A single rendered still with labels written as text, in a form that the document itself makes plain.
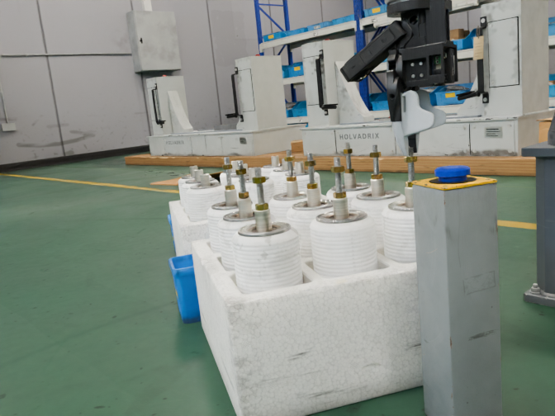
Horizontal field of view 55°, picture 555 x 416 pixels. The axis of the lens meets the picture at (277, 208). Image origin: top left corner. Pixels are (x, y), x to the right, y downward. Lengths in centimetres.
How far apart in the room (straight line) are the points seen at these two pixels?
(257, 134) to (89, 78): 370
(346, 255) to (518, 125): 206
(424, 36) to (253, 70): 328
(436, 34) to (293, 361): 48
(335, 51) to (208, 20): 492
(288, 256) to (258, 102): 335
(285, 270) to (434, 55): 36
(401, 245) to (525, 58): 210
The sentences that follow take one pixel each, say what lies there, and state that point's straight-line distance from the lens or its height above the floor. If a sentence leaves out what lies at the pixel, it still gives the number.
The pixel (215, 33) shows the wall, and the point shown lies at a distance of 837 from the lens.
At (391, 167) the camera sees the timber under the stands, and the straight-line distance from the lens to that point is 304.
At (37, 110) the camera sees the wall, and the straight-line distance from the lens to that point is 706.
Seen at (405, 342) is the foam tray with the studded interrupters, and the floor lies 7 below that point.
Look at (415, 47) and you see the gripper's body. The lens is 79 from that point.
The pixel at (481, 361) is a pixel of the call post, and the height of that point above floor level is 10.
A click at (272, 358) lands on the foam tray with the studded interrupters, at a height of 10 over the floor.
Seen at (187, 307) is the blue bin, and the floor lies 4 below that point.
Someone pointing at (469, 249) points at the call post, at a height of 24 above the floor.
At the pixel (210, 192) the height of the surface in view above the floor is 24.
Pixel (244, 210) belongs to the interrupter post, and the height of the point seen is 26.
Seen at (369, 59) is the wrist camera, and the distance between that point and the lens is 82.
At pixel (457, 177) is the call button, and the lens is 65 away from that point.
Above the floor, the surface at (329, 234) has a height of 24.
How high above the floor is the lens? 42
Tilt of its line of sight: 11 degrees down
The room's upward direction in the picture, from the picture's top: 6 degrees counter-clockwise
